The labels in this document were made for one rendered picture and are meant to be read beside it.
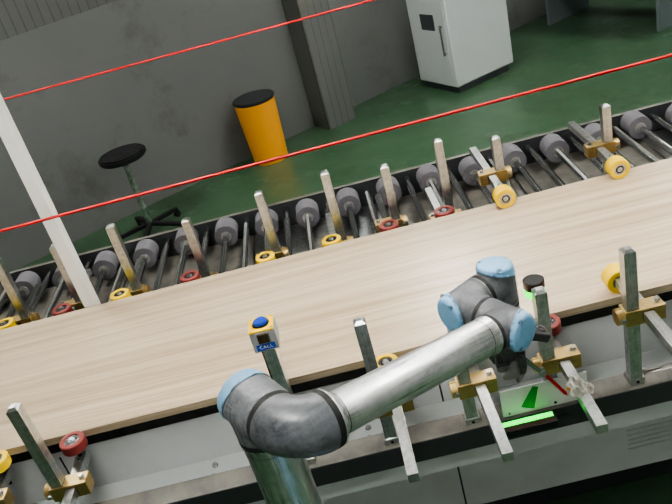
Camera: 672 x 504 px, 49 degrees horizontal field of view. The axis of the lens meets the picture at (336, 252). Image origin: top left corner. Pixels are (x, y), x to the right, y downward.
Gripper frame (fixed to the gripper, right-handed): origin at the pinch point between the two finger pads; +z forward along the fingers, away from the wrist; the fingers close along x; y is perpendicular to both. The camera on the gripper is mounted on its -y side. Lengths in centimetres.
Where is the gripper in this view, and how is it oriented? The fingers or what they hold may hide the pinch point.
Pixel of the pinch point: (520, 377)
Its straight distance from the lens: 204.5
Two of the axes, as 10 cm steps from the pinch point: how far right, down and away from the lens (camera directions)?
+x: 2.4, 4.3, -8.7
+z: 2.4, 8.5, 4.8
